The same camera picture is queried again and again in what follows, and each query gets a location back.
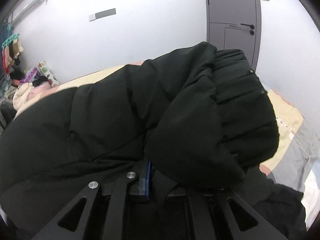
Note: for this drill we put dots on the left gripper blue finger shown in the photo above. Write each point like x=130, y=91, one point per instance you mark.
x=147, y=178

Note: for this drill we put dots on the black puffer jacket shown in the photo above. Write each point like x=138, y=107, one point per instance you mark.
x=206, y=195

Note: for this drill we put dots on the grey bedroom door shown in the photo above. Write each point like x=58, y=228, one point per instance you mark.
x=235, y=24

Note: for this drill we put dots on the dotted rolled mat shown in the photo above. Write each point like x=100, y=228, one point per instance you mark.
x=44, y=69

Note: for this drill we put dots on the green clip sock hanger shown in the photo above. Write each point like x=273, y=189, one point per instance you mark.
x=7, y=35

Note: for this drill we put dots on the grey wall panel switch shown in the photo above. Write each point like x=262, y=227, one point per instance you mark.
x=102, y=14

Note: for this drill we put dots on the white wall air conditioner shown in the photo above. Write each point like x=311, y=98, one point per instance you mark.
x=20, y=14

